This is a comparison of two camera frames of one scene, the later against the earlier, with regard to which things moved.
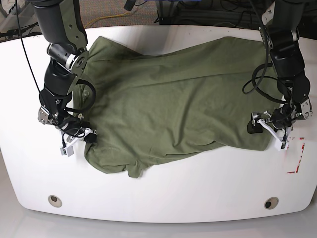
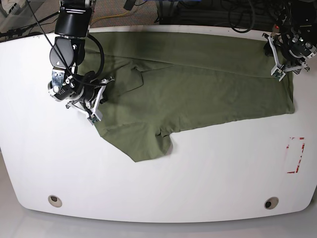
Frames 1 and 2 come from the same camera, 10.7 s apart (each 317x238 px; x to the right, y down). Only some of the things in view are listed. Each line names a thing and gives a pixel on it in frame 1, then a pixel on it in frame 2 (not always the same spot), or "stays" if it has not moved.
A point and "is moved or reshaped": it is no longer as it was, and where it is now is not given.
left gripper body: (74, 130) → (83, 92)
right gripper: (279, 121) → (289, 52)
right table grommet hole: (271, 203) stays
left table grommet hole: (55, 201) stays
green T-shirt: (140, 111) is moved or reshaped
